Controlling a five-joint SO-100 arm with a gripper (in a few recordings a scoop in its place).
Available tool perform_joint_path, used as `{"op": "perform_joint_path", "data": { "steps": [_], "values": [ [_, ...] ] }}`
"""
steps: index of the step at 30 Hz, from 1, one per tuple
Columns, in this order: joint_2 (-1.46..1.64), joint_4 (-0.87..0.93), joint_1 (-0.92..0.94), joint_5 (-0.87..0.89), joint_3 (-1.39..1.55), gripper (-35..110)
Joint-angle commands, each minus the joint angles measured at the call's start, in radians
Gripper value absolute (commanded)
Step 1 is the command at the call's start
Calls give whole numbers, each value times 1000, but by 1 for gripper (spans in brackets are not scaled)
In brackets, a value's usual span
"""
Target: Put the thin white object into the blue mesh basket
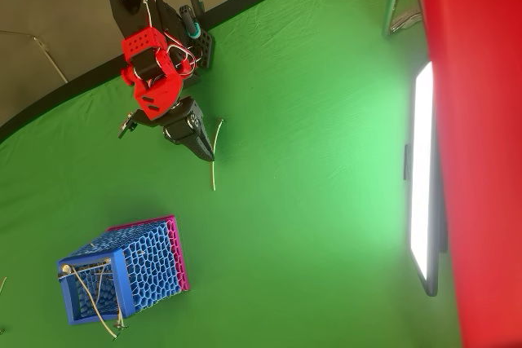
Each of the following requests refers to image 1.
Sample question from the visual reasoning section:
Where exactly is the black clamp knob teal ring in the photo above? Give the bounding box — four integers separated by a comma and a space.
179, 0, 204, 40

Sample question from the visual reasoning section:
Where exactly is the red blurred foreground panel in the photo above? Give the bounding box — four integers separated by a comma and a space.
415, 0, 522, 348

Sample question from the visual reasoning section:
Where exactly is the red white shoulder cable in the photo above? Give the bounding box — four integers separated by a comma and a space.
141, 0, 158, 28

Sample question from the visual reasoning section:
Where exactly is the red white wrist cable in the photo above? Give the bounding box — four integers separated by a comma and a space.
166, 43, 197, 78

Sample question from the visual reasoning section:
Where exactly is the black LED light panel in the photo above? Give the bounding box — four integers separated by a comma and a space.
403, 60, 449, 298

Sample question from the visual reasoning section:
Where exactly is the green cloth with black rim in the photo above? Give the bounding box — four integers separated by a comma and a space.
0, 0, 464, 348

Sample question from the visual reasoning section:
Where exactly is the thin white cable piece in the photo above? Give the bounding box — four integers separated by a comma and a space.
209, 118, 226, 192

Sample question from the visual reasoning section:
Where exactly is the black perforated base block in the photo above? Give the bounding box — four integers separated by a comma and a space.
191, 28, 215, 68

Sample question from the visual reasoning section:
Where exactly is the blue and pink lattice basket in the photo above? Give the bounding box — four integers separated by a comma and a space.
56, 214, 192, 327

